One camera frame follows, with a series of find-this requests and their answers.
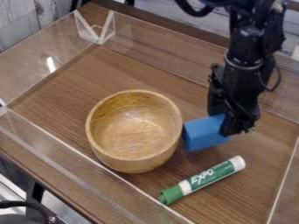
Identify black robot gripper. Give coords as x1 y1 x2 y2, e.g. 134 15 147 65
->
208 55 274 137

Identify black metal table frame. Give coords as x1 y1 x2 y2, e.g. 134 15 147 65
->
0 156 66 224

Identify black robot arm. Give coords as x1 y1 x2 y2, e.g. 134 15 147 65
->
174 0 288 137

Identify clear acrylic tray walls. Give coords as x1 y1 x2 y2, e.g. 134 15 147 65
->
0 4 299 224

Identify blue rectangular block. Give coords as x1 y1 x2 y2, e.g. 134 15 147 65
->
182 114 230 152

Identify green Expo marker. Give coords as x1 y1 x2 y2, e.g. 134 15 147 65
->
158 156 246 205

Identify brown wooden bowl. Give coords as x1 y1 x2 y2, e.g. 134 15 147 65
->
86 89 183 173

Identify black cable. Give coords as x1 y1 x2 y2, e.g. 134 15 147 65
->
0 200 51 224

